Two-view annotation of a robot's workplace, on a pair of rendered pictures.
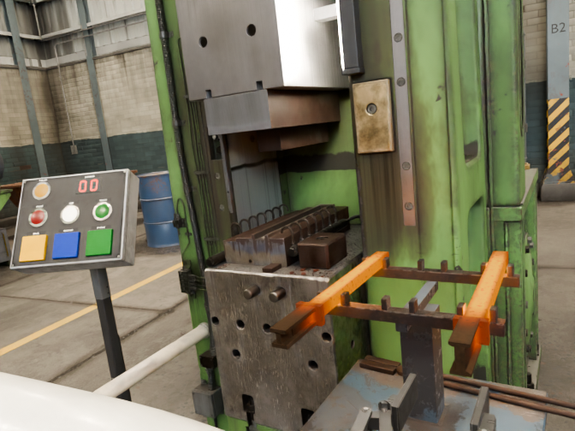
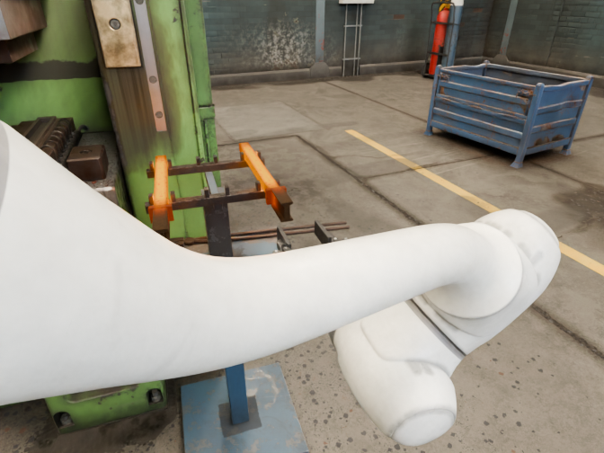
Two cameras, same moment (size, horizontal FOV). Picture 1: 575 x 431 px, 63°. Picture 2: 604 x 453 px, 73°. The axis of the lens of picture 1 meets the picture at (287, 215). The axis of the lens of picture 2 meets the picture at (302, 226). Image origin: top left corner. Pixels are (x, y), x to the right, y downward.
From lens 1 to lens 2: 0.38 m
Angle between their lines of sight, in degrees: 50
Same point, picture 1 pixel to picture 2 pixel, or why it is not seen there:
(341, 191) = (57, 102)
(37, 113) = not seen: outside the picture
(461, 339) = (286, 200)
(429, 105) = (167, 25)
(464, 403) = (239, 246)
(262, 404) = not seen: hidden behind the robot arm
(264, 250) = not seen: hidden behind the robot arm
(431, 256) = (182, 154)
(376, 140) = (124, 56)
